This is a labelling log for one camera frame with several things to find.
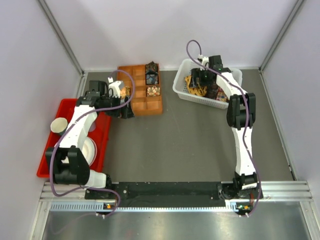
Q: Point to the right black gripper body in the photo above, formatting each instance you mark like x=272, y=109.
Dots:
x=203, y=76

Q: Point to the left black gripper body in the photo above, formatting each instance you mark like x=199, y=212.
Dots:
x=112, y=102

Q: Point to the yellow insect print tie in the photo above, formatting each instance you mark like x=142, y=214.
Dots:
x=198, y=91

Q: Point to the orange tan tie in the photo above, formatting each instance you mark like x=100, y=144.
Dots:
x=125, y=92

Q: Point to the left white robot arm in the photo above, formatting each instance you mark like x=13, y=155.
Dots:
x=66, y=161

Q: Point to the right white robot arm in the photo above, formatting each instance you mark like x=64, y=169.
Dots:
x=241, y=115

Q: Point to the wooden compartment tray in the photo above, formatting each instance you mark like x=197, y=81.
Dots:
x=141, y=104

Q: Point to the dark brown paisley tie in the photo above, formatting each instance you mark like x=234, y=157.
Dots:
x=212, y=91

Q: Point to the white plastic basket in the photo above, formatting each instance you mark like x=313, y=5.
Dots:
x=180, y=87

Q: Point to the colourful dotted tie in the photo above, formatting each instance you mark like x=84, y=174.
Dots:
x=221, y=96

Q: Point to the red plastic bin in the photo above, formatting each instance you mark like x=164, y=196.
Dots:
x=99, y=135

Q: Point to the rolled blue black tie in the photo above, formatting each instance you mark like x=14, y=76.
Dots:
x=152, y=78

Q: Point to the rolled dark tie top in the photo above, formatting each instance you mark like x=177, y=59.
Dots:
x=151, y=68

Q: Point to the white plate stack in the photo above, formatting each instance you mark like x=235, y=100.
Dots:
x=89, y=150

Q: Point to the beige paper cup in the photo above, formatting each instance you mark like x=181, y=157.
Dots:
x=59, y=125

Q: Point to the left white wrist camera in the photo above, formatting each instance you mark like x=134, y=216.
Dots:
x=114, y=87

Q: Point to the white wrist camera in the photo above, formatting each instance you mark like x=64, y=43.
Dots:
x=203, y=61
x=114, y=87

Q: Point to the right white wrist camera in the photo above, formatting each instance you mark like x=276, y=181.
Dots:
x=203, y=61

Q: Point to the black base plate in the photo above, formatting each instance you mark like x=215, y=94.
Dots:
x=215, y=190

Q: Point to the grey slotted cable duct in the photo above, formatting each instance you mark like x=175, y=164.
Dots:
x=82, y=206

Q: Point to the aluminium frame rail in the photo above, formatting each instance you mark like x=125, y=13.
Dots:
x=274, y=191

